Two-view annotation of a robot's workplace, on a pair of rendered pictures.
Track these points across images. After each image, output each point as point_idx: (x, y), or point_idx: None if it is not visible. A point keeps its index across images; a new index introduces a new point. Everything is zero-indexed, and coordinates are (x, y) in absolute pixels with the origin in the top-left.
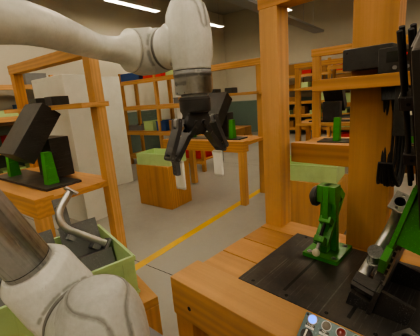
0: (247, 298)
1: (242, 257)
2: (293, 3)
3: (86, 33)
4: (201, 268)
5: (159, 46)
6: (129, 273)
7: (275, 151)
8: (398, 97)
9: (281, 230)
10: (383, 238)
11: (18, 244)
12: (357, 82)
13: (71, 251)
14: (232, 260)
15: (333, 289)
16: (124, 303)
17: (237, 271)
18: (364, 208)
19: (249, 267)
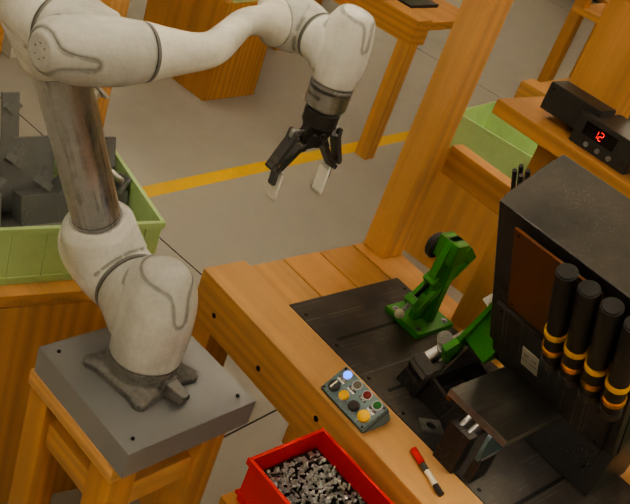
0: (290, 331)
1: (305, 280)
2: None
3: (243, 38)
4: (246, 273)
5: (308, 44)
6: (149, 242)
7: (422, 149)
8: None
9: (378, 263)
10: None
11: (106, 202)
12: (541, 137)
13: None
14: (290, 278)
15: (393, 360)
16: (188, 291)
17: (291, 295)
18: (491, 285)
19: (308, 296)
